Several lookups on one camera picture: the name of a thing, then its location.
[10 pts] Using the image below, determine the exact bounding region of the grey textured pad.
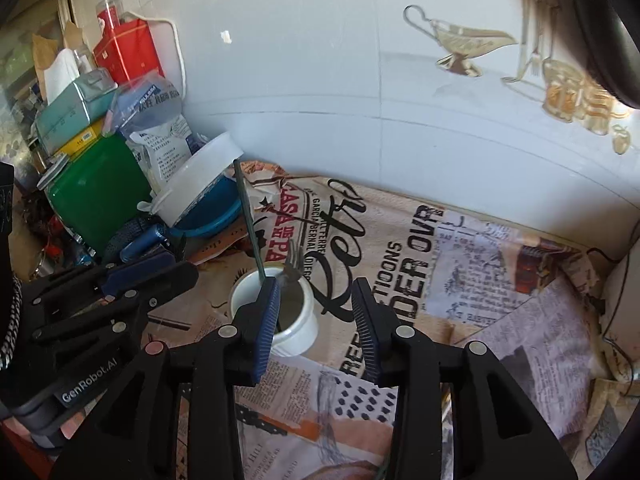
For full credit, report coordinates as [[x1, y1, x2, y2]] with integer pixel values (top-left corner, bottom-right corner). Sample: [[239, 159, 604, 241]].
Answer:
[[587, 400, 626, 467]]

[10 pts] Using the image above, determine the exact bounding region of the green tin container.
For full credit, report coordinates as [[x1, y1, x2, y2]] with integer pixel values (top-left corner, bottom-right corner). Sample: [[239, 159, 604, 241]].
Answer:
[[45, 132, 153, 256]]

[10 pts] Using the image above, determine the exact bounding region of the teal tissue box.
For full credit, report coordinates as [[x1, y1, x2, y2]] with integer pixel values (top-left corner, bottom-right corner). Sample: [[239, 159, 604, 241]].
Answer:
[[34, 49, 121, 153]]

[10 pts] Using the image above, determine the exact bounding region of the white cord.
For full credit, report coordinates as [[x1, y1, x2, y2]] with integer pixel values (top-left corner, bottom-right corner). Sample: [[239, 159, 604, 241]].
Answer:
[[120, 10, 189, 103]]

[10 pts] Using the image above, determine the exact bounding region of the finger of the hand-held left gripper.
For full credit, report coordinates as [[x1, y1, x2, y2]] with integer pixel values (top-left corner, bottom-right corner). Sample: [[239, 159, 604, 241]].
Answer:
[[102, 222, 171, 263], [27, 252, 201, 361]]

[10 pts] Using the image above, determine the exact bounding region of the metal fork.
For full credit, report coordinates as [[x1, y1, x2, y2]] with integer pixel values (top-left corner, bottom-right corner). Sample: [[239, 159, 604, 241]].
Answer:
[[277, 237, 307, 291]]

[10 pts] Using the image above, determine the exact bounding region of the brown woven mat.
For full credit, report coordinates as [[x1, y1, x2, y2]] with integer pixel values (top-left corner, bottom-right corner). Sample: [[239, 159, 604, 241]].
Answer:
[[570, 377, 640, 471]]

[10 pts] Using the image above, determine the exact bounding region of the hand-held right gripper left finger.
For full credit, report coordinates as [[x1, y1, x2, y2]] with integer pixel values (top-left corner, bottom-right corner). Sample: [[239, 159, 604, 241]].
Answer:
[[50, 277, 281, 480]]

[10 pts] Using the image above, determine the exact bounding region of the newspaper print tablecloth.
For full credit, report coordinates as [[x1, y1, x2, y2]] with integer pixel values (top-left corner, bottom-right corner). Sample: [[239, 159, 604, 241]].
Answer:
[[140, 160, 616, 480]]

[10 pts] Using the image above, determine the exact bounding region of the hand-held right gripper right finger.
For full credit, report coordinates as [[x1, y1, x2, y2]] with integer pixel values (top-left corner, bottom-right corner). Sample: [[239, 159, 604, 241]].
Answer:
[[350, 276, 578, 480]]

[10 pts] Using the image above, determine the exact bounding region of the clear plastic cup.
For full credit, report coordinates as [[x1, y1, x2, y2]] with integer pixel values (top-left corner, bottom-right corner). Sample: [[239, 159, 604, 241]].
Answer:
[[96, 0, 126, 36]]

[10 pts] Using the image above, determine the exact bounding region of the white cup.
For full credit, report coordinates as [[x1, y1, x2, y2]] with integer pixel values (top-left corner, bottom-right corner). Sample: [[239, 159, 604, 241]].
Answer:
[[229, 266, 321, 358]]

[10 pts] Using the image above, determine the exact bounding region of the black cable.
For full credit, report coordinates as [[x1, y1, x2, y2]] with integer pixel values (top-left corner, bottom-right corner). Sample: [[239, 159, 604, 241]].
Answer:
[[585, 220, 640, 313]]

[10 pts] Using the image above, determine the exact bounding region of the white blue plastic bag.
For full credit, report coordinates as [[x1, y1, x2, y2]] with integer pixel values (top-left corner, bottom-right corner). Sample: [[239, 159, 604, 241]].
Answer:
[[107, 72, 196, 193]]

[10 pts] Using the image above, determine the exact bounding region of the gold lamp wall decal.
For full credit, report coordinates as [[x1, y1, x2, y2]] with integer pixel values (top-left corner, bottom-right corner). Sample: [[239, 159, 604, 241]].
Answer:
[[404, 4, 518, 78]]

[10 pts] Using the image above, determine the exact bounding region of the yellow box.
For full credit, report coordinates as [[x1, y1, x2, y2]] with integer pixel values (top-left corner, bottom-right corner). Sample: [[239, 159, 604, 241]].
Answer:
[[55, 120, 108, 158]]

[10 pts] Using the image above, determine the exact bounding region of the green chopstick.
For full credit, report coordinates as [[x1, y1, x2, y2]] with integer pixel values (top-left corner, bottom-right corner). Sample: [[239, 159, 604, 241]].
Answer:
[[233, 159, 266, 286]]

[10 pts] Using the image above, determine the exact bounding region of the red box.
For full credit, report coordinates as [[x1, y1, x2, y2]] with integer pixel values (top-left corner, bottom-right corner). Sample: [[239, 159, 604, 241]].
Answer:
[[93, 19, 166, 86]]

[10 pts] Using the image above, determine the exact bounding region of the brown paper bag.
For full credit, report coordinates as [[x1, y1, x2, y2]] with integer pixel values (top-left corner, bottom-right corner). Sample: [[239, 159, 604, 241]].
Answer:
[[31, 21, 83, 78]]

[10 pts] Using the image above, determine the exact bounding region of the blue bowl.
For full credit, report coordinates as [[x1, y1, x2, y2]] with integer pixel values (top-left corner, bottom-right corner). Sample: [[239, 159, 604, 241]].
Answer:
[[167, 175, 243, 238]]

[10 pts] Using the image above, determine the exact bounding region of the black pan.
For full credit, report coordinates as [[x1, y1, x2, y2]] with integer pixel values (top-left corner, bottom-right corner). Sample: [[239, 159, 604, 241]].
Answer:
[[565, 0, 640, 108]]

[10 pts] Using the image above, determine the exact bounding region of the white appliance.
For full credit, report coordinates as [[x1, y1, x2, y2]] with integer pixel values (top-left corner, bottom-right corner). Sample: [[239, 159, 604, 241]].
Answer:
[[600, 255, 640, 386]]

